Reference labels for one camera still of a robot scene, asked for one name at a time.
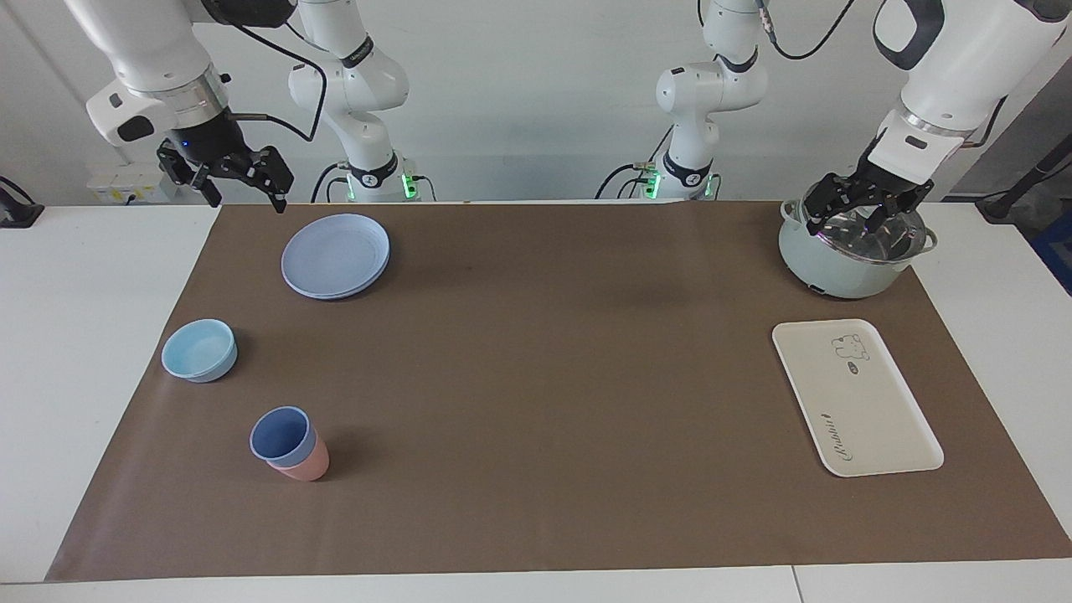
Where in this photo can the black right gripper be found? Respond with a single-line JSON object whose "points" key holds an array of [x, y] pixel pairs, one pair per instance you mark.
{"points": [[209, 138]]}

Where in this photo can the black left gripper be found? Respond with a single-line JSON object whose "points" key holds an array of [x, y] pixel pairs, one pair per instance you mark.
{"points": [[883, 184]]}

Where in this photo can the blue ribbed cup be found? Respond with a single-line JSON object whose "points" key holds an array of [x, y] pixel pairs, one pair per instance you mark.
{"points": [[280, 435]]}

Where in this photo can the pink cup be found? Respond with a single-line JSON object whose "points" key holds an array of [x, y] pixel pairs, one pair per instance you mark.
{"points": [[311, 469]]}

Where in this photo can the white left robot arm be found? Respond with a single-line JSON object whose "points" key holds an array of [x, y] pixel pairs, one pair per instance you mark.
{"points": [[963, 59]]}

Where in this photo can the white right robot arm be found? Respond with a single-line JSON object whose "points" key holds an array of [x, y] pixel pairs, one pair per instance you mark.
{"points": [[159, 42]]}

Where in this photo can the cream tray with bear print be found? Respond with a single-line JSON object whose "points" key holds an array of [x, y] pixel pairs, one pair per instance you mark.
{"points": [[854, 402]]}

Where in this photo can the pale green cooking pot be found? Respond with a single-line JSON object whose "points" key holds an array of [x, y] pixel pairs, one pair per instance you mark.
{"points": [[829, 272]]}

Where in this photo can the black stand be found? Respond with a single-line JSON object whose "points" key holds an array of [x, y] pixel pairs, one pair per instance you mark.
{"points": [[1001, 205]]}

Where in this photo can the lavender blue plate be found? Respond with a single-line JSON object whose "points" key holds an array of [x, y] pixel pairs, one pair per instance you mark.
{"points": [[335, 255]]}

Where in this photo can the light blue bowl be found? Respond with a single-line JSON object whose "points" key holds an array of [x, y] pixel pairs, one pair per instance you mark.
{"points": [[198, 350]]}

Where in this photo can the brown table mat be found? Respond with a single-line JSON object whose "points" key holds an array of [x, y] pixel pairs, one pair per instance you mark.
{"points": [[544, 419]]}

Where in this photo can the white wall power strip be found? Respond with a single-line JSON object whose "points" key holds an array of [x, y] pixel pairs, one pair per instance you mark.
{"points": [[109, 188]]}

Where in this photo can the black clamp mount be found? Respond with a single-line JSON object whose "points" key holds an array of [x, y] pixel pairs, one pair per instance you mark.
{"points": [[17, 216]]}

